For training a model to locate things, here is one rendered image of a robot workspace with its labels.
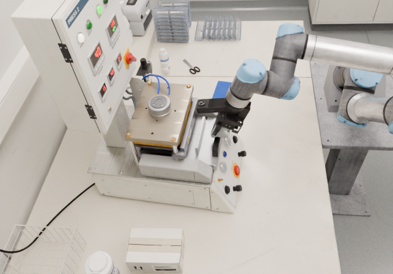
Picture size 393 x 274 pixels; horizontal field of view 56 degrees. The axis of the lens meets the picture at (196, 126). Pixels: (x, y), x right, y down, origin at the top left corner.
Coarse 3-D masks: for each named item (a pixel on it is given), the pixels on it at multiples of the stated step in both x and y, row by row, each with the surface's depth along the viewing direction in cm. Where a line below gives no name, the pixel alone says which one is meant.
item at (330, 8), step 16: (320, 0) 305; (336, 0) 304; (352, 0) 302; (368, 0) 301; (384, 0) 300; (320, 16) 317; (336, 16) 315; (352, 16) 314; (368, 16) 312; (384, 16) 310
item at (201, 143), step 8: (200, 120) 142; (208, 120) 141; (200, 128) 134; (208, 128) 139; (192, 136) 136; (200, 136) 131; (208, 136) 136; (192, 144) 134; (200, 144) 132; (208, 144) 134; (192, 152) 132; (200, 152) 131; (208, 152) 131; (208, 160) 129; (216, 160) 129; (216, 168) 129
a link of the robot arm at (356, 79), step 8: (344, 72) 151; (352, 72) 141; (360, 72) 140; (368, 72) 140; (344, 80) 153; (352, 80) 143; (360, 80) 140; (368, 80) 140; (376, 80) 139; (344, 88) 147; (352, 88) 143; (360, 88) 141; (368, 88) 141
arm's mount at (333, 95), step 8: (328, 72) 169; (328, 80) 169; (384, 80) 161; (328, 88) 169; (336, 88) 163; (376, 88) 161; (384, 88) 161; (328, 96) 169; (336, 96) 164; (376, 96) 162; (384, 96) 161; (328, 104) 169; (336, 104) 164
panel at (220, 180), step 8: (232, 136) 150; (224, 144) 142; (232, 144) 149; (240, 144) 156; (232, 152) 147; (224, 160) 139; (232, 160) 146; (240, 160) 153; (232, 168) 144; (240, 168) 151; (216, 176) 132; (224, 176) 137; (232, 176) 143; (216, 184) 130; (224, 184) 135; (232, 184) 141; (224, 192) 134; (232, 192) 140; (232, 200) 139
